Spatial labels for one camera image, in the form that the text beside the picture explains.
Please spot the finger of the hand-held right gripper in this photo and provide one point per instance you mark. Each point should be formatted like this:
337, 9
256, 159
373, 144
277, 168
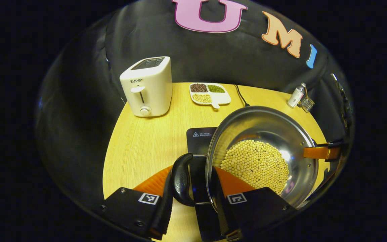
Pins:
321, 153

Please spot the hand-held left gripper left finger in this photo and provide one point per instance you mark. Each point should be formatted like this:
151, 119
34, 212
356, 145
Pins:
166, 215

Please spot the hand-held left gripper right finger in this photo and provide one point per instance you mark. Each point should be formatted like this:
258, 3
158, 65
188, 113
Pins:
221, 211

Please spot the stainless steel pot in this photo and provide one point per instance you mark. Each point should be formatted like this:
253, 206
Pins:
264, 127

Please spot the black induction cooktop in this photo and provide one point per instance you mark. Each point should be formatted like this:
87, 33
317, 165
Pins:
200, 139

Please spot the clear glass holder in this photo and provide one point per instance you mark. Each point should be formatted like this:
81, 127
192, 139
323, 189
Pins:
307, 105

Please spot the pile of yellow soybeans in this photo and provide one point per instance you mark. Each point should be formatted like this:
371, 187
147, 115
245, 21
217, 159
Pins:
254, 164

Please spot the small clear plastic bottle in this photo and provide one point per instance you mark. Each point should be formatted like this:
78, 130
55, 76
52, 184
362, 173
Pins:
296, 97

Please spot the white divided dish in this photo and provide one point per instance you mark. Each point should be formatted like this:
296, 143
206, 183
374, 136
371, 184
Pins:
223, 98

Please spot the small heap of soybeans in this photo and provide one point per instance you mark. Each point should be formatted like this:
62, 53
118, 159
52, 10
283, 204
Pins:
202, 98

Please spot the heap of green mung beans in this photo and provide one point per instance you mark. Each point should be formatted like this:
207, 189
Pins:
216, 89

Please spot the heap of dark red beans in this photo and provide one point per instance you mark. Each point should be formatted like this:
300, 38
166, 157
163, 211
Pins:
199, 88

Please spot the white toaster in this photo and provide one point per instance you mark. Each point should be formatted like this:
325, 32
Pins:
153, 87

